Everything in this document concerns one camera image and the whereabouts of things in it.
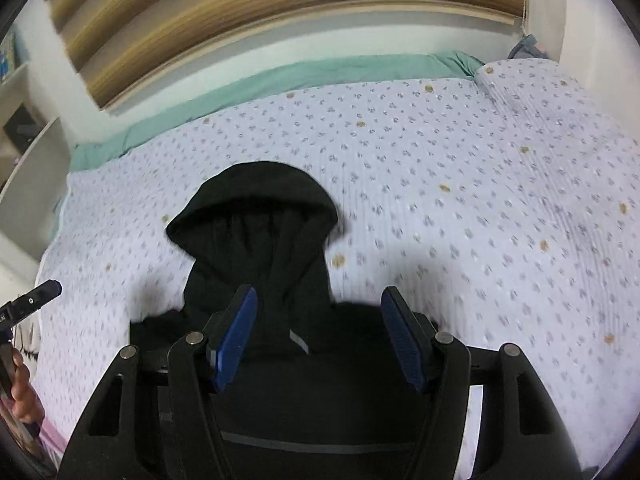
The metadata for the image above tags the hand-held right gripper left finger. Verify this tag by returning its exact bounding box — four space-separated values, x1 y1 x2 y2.
57 284 259 480

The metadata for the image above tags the white shelf unit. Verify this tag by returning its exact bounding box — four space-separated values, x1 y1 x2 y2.
0 30 72 267

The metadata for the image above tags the white floral printed blanket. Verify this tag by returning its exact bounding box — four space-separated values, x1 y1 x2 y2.
34 57 640 480

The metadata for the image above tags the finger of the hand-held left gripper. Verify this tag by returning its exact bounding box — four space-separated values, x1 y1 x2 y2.
0 280 63 327

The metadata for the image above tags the green bed sheet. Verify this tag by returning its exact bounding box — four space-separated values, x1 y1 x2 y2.
50 50 486 241

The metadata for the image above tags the black hoodie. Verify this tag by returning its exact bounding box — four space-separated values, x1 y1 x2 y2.
129 161 485 480

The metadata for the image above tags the blue book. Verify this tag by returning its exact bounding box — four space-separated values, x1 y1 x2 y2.
0 34 19 82

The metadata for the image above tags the person's left hand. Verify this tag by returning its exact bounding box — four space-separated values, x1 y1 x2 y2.
9 347 47 425

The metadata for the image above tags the dark box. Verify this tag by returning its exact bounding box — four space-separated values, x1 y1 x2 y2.
2 102 40 152

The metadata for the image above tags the wooden window blind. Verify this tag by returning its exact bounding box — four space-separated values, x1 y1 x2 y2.
40 0 527 111

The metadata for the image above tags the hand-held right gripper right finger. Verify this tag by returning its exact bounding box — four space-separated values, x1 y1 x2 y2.
380 285 585 480

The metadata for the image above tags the pink cloth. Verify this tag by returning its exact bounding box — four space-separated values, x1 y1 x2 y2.
37 421 69 467

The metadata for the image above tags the grey cloth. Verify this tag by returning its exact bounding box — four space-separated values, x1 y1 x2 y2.
507 34 551 61

